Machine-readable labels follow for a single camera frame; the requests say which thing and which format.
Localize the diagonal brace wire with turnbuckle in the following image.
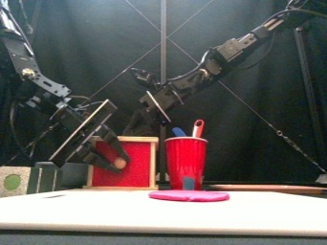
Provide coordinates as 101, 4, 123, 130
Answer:
123, 0, 327, 175

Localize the red wooden drawer box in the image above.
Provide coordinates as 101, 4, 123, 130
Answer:
86, 135, 161, 189

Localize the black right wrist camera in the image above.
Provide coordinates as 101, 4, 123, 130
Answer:
129, 67, 163, 92

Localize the white cutting board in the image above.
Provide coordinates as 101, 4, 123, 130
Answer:
0, 188, 327, 237

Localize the grey box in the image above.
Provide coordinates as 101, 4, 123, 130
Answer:
35, 161, 91, 189

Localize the blue utensil handle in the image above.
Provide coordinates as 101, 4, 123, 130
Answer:
171, 126, 189, 138

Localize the round wooden drawer knob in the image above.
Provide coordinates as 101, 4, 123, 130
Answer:
113, 157, 130, 170

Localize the box with green circle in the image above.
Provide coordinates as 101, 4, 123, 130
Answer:
0, 165, 65, 199

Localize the red utensil handle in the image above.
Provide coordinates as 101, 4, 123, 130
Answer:
192, 119, 206, 139

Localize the flat wooden tray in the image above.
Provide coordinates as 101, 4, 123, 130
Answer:
208, 183, 327, 196

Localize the flat pink dough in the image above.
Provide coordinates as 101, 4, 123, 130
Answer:
147, 189, 232, 203

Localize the black tripod stand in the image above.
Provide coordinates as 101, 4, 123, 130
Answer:
293, 26, 327, 185

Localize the red plastic cup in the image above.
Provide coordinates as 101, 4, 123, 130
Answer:
163, 136, 210, 191

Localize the vertical metal frame pole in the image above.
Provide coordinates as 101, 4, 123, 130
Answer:
159, 0, 169, 184

